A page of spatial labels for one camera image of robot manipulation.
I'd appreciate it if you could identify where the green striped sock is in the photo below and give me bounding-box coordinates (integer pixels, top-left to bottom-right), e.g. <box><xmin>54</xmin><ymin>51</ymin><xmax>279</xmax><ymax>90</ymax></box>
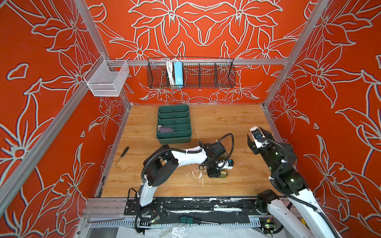
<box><xmin>219</xmin><ymin>170</ymin><xmax>228</xmax><ymax>179</ymax></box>

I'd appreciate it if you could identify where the purple striped sock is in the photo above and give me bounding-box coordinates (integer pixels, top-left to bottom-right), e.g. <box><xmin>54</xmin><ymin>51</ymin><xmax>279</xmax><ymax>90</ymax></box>
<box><xmin>158</xmin><ymin>126</ymin><xmax>175</xmax><ymax>133</ymax></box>

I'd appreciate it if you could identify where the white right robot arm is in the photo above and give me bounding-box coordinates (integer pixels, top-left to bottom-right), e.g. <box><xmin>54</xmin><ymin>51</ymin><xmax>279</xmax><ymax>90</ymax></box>
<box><xmin>247</xmin><ymin>127</ymin><xmax>341</xmax><ymax>238</ymax></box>

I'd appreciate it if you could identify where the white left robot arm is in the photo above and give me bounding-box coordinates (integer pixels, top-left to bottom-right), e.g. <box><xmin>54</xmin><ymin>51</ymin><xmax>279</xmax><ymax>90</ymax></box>
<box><xmin>138</xmin><ymin>142</ymin><xmax>234</xmax><ymax>207</ymax></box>

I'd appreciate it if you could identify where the green compartment tray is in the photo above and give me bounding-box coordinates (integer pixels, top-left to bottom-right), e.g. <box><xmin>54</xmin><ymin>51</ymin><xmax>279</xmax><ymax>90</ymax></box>
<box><xmin>156</xmin><ymin>105</ymin><xmax>192</xmax><ymax>145</ymax></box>

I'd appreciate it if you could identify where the light blue box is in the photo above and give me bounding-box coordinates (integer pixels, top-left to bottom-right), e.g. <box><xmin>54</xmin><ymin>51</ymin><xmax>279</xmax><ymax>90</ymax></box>
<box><xmin>173</xmin><ymin>61</ymin><xmax>184</xmax><ymax>88</ymax></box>

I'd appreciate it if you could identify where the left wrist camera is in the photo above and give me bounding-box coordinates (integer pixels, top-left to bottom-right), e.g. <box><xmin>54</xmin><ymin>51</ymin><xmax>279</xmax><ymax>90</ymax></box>
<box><xmin>216</xmin><ymin>159</ymin><xmax>234</xmax><ymax>170</ymax></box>

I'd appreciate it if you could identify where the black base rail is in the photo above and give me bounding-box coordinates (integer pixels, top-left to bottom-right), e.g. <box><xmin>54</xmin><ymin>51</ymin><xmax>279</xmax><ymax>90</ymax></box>
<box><xmin>138</xmin><ymin>197</ymin><xmax>280</xmax><ymax>229</ymax></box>

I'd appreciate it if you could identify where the green handled screwdriver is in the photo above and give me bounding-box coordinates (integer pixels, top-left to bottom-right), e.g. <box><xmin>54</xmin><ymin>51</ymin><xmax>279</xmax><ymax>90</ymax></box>
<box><xmin>179</xmin><ymin>216</ymin><xmax>219</xmax><ymax>225</ymax></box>

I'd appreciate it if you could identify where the black wire wall basket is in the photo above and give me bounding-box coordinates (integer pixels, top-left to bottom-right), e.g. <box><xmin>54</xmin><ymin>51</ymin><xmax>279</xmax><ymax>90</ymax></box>
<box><xmin>147</xmin><ymin>57</ymin><xmax>237</xmax><ymax>89</ymax></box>

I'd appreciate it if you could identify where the black handled screwdriver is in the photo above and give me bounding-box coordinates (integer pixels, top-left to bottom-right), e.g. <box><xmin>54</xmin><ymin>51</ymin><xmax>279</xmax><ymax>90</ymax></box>
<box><xmin>114</xmin><ymin>146</ymin><xmax>130</xmax><ymax>167</ymax></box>

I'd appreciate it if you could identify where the white cable bundle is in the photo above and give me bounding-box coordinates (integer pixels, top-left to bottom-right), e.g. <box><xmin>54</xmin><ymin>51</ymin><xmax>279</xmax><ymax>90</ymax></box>
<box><xmin>165</xmin><ymin>59</ymin><xmax>176</xmax><ymax>87</ymax></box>

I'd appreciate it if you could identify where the clear plastic wall bin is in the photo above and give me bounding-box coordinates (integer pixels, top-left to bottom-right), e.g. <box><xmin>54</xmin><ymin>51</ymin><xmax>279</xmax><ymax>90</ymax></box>
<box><xmin>84</xmin><ymin>56</ymin><xmax>130</xmax><ymax>97</ymax></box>

